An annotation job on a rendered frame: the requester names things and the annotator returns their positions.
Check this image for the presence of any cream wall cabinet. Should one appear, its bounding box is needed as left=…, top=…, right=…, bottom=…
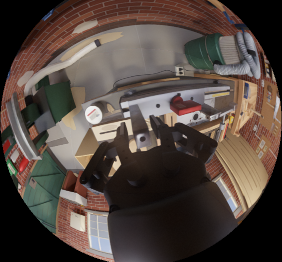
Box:
left=69, top=211, right=87, bottom=232

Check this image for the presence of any red stop block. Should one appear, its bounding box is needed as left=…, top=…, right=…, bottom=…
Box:
left=169, top=94, right=203, bottom=116

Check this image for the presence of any tan pegboard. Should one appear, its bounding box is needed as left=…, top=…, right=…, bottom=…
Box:
left=260, top=78, right=282, bottom=139

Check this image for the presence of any brown box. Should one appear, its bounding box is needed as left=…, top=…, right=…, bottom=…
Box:
left=62, top=170, right=89, bottom=198

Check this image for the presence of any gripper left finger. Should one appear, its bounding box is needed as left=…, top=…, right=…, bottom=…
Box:
left=79, top=121, right=131, bottom=192

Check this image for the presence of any black cable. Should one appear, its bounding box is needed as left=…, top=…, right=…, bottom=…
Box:
left=112, top=69, right=177, bottom=89

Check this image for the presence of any red fire extinguisher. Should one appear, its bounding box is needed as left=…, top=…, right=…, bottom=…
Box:
left=18, top=156, right=30, bottom=175

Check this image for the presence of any grey ribbed hose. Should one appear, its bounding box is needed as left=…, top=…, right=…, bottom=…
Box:
left=213, top=31, right=262, bottom=78

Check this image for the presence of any green machine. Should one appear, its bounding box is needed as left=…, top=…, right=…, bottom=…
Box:
left=20, top=74, right=77, bottom=136

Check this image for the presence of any white duct pipe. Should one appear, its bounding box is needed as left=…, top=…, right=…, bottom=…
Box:
left=23, top=39, right=103, bottom=94

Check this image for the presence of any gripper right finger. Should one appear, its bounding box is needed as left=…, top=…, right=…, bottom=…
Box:
left=149, top=114, right=219, bottom=164

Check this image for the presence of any green door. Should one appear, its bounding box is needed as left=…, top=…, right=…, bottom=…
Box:
left=22, top=150, right=67, bottom=235

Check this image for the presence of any green dust collector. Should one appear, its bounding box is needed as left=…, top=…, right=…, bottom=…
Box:
left=184, top=32, right=241, bottom=71

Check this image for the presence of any grey steel beam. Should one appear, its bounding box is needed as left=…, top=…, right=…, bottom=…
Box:
left=5, top=91, right=44, bottom=161

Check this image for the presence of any light wooden shelf unit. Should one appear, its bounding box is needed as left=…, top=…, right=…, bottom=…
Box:
left=229, top=76, right=259, bottom=138

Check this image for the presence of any green sign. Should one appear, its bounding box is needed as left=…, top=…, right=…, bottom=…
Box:
left=6, top=158, right=19, bottom=176

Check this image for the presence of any tan cardboard box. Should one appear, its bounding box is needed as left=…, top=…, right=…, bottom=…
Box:
left=74, top=129, right=100, bottom=171

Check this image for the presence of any grey metal fence rail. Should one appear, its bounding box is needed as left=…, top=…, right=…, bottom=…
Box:
left=119, top=85, right=235, bottom=116

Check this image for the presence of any white framed window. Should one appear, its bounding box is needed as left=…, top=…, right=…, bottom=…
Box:
left=86, top=212, right=114, bottom=254
left=214, top=176, right=241, bottom=213

